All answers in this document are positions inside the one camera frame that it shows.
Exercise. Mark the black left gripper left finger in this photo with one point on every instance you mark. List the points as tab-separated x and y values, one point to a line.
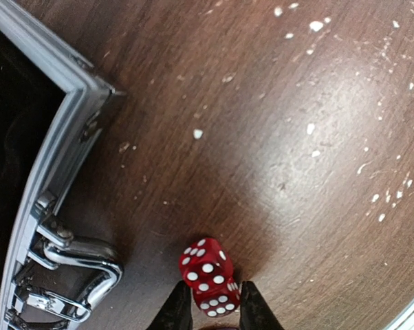
175	313

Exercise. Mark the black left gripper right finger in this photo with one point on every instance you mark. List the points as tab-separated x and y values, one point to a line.
254	311

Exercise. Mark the red translucent die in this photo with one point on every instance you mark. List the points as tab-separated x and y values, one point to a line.
219	302
205	265

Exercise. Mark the aluminium poker case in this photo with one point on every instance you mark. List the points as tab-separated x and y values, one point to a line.
53	108

